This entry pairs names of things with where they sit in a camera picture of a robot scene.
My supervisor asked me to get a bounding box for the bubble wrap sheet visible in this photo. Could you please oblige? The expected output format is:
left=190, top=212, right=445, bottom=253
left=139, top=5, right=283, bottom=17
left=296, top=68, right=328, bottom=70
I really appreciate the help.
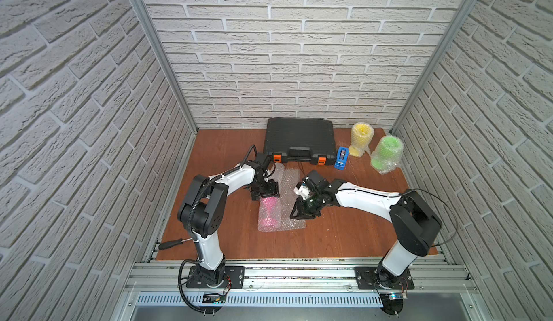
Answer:
left=370, top=134, right=406, bottom=175
left=348, top=121, right=375, bottom=159

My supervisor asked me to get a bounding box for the pink plastic wine glass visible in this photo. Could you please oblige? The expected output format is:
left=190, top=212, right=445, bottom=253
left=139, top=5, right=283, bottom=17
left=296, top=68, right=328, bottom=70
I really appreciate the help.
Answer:
left=258, top=197, right=282, bottom=232

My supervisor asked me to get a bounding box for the small metal screwdriver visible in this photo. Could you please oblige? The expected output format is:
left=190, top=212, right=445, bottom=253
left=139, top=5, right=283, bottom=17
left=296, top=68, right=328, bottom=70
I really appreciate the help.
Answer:
left=158, top=238, right=192, bottom=250

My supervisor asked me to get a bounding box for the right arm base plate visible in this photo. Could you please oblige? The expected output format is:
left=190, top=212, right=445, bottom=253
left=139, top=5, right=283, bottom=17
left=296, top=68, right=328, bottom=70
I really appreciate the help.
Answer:
left=354, top=266, right=415, bottom=290

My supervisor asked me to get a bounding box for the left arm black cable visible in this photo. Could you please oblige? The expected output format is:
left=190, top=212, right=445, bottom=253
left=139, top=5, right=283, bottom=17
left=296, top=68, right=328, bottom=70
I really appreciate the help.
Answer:
left=178, top=143, right=277, bottom=313

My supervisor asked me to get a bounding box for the bubble wrap stack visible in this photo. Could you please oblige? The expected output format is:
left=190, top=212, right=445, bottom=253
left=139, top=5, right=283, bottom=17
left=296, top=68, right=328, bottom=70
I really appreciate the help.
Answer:
left=271, top=163, right=306, bottom=232

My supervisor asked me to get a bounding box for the blue tape dispenser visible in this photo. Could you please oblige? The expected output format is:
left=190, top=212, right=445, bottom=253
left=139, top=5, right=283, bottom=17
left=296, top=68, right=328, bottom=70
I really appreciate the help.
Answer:
left=334, top=146, right=349, bottom=171

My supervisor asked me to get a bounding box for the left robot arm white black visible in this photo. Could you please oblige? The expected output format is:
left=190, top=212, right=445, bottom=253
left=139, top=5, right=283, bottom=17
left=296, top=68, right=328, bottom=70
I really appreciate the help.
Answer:
left=177, top=153, right=279, bottom=286

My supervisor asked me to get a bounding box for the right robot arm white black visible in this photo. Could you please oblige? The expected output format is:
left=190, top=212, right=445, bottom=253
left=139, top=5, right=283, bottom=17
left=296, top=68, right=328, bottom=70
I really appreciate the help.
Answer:
left=290, top=171, right=442, bottom=285

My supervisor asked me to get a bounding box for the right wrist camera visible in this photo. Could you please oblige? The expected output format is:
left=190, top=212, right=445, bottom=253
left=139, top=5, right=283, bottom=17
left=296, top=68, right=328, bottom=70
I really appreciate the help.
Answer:
left=294, top=182, right=313, bottom=200

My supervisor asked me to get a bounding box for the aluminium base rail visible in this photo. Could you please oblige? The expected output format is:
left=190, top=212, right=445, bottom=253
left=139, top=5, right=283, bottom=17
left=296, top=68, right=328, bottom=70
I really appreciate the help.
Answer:
left=123, top=256, right=478, bottom=309

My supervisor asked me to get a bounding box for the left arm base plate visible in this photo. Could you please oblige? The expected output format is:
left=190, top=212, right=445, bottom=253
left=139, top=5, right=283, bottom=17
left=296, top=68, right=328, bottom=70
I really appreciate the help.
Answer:
left=184, top=266, right=245, bottom=289

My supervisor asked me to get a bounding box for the black plastic tool case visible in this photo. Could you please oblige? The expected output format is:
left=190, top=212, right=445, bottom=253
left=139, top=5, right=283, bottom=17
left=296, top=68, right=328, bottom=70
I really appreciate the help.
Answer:
left=264, top=118, right=337, bottom=166

